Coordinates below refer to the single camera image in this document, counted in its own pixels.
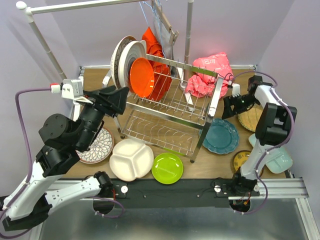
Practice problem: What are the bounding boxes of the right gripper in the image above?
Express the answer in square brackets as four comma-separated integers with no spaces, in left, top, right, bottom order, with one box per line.
[221,93,259,120]

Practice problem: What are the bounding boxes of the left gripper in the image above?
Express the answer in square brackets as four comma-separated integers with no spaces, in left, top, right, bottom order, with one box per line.
[77,85,132,151]

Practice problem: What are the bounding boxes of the woven bamboo plate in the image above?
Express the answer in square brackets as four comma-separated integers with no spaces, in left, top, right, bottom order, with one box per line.
[238,105,263,133]

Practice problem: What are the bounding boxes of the orange plate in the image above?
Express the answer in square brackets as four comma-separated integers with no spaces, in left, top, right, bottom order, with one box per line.
[129,57,155,98]

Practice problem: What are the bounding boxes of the teal scalloped plate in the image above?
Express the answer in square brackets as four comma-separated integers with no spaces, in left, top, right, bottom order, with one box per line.
[202,118,240,155]

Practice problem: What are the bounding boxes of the grey swirl ceramic plate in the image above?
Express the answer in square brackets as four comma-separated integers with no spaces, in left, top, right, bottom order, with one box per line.
[117,40,147,88]

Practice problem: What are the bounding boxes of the floral brown rim plate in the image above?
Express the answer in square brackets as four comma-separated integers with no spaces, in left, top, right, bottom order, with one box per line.
[77,127,114,164]
[110,35,136,89]

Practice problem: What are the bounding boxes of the yellow black patterned plate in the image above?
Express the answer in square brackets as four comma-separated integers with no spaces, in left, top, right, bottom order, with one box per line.
[231,150,251,172]

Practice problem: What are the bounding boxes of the pale blue square plate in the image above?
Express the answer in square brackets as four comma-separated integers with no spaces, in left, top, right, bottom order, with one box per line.
[242,134,293,177]

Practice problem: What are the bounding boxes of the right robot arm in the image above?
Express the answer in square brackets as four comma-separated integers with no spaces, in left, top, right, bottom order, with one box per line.
[222,75,298,196]

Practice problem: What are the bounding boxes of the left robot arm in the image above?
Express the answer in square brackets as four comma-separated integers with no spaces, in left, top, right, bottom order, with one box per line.
[0,86,129,234]

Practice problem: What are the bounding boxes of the steel two-tier dish rack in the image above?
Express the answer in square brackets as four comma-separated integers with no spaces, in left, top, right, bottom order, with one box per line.
[114,54,224,163]

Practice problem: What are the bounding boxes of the pink patterned garment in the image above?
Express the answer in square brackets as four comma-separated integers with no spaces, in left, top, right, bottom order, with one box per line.
[185,51,236,98]

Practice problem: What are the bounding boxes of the orange garment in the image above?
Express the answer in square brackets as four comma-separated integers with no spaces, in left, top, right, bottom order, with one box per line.
[141,27,172,102]

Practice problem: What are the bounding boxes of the white divided plate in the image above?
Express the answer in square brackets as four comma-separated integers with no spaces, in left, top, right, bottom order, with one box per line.
[109,138,154,182]

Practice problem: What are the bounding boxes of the grey towel with panda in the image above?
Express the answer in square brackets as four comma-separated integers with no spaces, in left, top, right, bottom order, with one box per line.
[152,1,177,60]

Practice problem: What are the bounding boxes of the beige clip hanger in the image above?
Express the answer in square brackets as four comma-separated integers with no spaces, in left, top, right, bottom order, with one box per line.
[150,0,180,47]

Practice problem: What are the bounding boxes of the lime green plate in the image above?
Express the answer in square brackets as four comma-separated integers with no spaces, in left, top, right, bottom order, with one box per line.
[151,152,184,185]

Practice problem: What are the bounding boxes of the black base bar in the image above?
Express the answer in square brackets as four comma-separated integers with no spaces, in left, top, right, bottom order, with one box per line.
[99,177,251,210]

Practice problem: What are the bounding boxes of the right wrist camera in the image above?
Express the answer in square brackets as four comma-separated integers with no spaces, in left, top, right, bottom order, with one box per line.
[228,83,241,98]

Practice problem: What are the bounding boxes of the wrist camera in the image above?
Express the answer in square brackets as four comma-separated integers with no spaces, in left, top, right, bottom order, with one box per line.
[50,78,93,105]
[228,83,241,98]

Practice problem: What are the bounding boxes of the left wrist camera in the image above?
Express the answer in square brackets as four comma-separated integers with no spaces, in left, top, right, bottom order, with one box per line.
[50,78,93,105]

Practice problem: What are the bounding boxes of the white clothes rail frame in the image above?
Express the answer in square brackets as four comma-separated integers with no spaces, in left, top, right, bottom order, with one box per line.
[15,0,196,121]

